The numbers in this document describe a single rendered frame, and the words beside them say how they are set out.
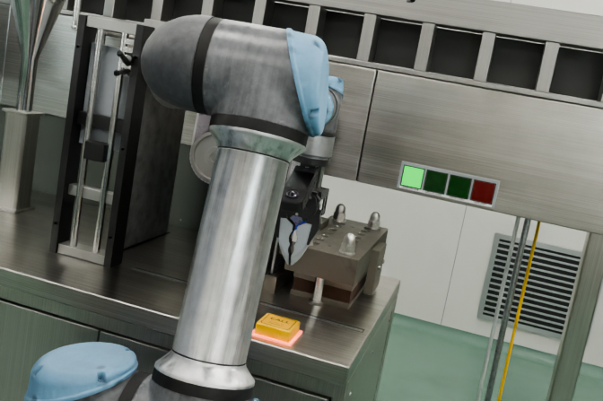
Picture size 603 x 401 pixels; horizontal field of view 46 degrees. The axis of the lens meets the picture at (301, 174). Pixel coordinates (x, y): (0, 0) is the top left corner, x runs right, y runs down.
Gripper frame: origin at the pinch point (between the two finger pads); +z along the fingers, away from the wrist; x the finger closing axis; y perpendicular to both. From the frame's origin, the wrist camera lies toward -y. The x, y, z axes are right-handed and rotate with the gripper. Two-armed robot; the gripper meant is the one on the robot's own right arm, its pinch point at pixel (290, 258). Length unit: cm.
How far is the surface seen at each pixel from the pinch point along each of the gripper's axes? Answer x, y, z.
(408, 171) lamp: -13, 55, -15
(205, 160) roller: 30.3, 23.6, -11.2
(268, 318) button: 2.1, 0.0, 12.7
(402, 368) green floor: -11, 223, 105
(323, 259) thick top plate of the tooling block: -2.4, 19.5, 3.9
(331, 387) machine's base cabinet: -13.1, -2.9, 21.3
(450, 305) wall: -27, 289, 86
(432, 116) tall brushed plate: -16, 56, -30
